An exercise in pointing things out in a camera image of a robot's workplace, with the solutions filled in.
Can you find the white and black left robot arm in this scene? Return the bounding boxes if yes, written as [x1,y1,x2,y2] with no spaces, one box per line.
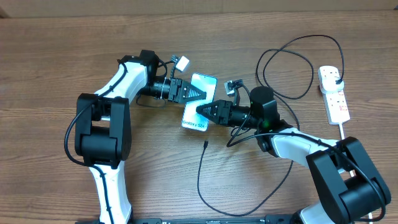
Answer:
[64,50,208,223]

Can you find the white power strip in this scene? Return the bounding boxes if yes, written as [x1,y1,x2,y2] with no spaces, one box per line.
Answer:
[317,65,351,126]

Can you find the black USB charging cable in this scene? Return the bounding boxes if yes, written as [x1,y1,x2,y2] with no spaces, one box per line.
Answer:
[197,34,345,217]

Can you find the Samsung Galaxy smartphone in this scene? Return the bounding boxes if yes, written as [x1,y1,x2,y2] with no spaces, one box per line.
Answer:
[182,73,217,131]

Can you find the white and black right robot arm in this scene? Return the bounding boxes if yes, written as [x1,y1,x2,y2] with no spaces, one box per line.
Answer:
[196,86,391,223]

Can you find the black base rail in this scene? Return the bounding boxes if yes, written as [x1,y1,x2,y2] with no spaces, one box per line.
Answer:
[127,214,292,224]

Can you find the white power strip cord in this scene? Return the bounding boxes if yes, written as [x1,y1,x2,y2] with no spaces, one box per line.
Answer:
[338,123,374,224]

